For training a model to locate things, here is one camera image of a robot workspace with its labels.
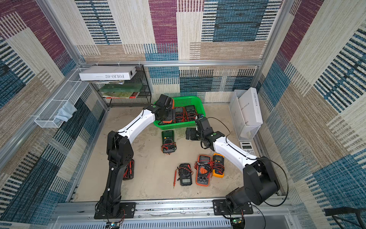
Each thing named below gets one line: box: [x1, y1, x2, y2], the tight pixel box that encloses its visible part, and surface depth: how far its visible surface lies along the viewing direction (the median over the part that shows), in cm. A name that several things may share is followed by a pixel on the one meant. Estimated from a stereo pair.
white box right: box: [237, 87, 264, 126], surface depth 93 cm
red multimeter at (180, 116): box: [174, 106, 186, 124], surface depth 109 cm
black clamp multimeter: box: [178, 163, 193, 187], surface depth 83 cm
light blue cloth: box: [53, 101, 78, 125], surface depth 69 cm
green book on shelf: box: [97, 83, 143, 98], surface depth 101 cm
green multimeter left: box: [161, 129, 177, 156], surface depth 98 cm
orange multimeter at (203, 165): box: [194, 154, 213, 187], surface depth 84 cm
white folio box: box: [78, 65, 138, 81], surface depth 81 cm
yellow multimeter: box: [212, 153, 225, 178], surface depth 86 cm
